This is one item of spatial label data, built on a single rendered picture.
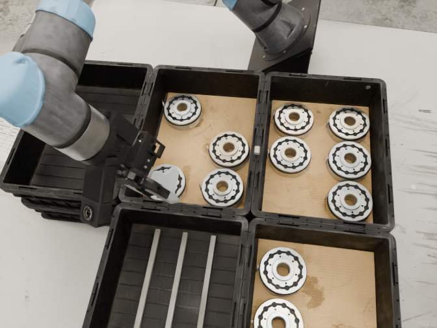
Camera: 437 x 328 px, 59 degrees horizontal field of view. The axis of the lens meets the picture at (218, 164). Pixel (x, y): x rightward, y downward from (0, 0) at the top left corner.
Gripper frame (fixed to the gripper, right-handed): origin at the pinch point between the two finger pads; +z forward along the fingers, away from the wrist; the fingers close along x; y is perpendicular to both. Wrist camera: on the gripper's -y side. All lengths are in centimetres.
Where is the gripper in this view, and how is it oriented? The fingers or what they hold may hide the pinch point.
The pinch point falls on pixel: (160, 198)
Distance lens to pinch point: 72.9
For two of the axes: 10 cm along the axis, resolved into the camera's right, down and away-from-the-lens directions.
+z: 4.3, 4.1, 8.1
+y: 3.7, -8.9, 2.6
